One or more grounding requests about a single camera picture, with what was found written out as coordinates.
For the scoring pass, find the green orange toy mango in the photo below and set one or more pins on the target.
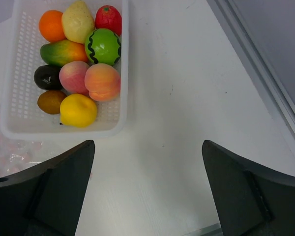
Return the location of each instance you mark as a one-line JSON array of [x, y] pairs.
[[63, 52]]

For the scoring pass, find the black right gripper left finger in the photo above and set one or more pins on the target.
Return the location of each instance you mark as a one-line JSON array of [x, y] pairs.
[[46, 199]]

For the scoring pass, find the yellow toy lemon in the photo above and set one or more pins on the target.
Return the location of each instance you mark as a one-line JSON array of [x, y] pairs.
[[78, 110]]

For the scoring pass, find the clear zip top bag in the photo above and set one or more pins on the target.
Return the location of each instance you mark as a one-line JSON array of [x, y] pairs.
[[17, 155]]

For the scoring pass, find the orange toy peach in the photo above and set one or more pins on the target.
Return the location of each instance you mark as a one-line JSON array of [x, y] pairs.
[[102, 82]]

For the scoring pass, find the red toy tomato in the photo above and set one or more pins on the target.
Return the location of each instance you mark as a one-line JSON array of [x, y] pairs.
[[108, 17]]

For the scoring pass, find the pink toy apple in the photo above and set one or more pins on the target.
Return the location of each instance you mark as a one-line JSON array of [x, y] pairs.
[[72, 77]]

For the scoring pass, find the black toy avocado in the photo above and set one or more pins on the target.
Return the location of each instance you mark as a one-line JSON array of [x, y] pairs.
[[46, 77]]

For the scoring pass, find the brown toy kiwi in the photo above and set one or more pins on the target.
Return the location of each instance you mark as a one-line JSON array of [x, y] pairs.
[[50, 101]]

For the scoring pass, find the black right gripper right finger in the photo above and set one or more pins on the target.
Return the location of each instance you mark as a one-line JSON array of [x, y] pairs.
[[251, 199]]

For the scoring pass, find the pale yellow toy pear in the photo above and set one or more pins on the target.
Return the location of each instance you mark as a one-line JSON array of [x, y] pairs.
[[77, 22]]

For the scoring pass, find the green toy watermelon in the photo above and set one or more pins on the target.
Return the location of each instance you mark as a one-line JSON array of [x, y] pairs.
[[103, 46]]

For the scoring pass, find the aluminium frame rail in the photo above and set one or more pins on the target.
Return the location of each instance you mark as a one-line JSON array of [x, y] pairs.
[[262, 32]]

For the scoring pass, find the orange toy fruit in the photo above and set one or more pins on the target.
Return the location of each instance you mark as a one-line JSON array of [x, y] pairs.
[[50, 26]]

